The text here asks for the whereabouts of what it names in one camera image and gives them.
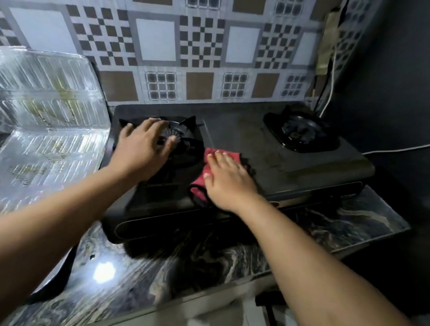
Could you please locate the red cleaning cloth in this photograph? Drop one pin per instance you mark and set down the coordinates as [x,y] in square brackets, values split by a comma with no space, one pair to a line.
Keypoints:
[199,184]

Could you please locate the person's right forearm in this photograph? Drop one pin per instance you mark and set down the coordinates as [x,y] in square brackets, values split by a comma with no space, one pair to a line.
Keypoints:
[312,268]

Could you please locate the person's right thumb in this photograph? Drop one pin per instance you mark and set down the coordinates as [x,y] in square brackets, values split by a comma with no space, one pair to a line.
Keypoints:
[208,181]

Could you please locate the person's right middle finger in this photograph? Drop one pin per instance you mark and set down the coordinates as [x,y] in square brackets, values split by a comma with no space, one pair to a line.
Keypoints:
[222,161]

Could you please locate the black burner pan support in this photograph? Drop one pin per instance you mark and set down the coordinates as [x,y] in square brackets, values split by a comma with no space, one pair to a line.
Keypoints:
[300,132]
[188,147]

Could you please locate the person's right hand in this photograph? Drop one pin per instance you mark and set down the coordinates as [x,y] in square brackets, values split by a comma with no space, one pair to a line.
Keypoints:
[230,184]

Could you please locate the person's left hand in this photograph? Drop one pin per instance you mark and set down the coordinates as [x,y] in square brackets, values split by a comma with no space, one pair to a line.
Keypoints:
[139,152]

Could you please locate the silver foil splash guard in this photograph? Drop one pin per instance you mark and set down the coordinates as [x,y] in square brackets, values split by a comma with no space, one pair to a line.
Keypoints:
[50,117]

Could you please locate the black gas stove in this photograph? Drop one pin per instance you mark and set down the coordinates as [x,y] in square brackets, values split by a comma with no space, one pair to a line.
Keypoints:
[268,168]

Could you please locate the person's left forearm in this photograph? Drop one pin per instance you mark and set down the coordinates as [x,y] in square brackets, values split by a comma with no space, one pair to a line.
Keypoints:
[57,215]

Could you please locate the person's right little finger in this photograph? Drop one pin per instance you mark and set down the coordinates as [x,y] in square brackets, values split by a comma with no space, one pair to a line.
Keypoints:
[241,168]

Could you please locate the person's left thumb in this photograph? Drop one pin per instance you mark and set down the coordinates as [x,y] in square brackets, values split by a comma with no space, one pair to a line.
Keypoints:
[168,147]

